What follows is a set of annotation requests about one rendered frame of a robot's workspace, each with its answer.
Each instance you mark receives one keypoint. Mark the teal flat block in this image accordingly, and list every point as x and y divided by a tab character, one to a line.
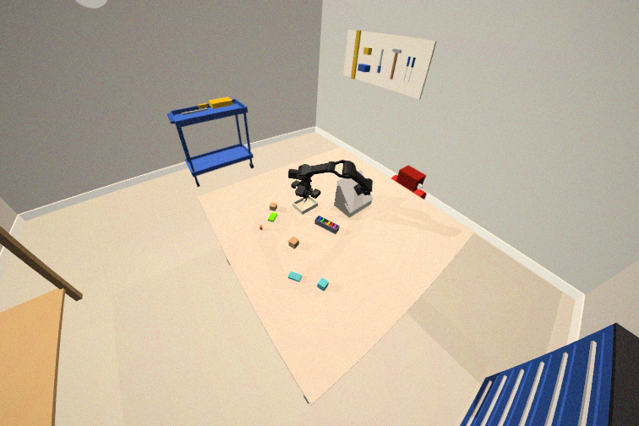
295	276

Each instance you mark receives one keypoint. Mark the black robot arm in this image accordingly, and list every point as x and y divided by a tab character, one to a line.
349	170

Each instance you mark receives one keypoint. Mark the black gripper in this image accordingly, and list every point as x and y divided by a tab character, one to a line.
313	193

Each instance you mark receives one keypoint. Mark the teal cube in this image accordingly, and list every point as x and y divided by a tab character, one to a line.
322	284

